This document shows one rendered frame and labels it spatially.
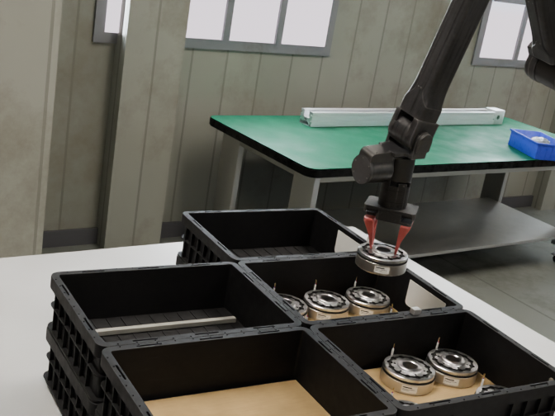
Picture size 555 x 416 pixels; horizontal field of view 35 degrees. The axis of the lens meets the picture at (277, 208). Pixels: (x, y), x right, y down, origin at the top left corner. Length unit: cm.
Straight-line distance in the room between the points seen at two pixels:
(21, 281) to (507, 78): 417
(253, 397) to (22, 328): 64
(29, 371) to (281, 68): 302
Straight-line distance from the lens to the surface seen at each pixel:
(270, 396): 158
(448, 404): 149
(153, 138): 417
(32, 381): 180
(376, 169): 163
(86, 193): 423
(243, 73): 445
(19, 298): 213
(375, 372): 173
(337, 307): 190
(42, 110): 312
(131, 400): 133
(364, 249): 176
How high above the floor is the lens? 163
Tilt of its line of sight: 18 degrees down
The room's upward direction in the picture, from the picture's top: 10 degrees clockwise
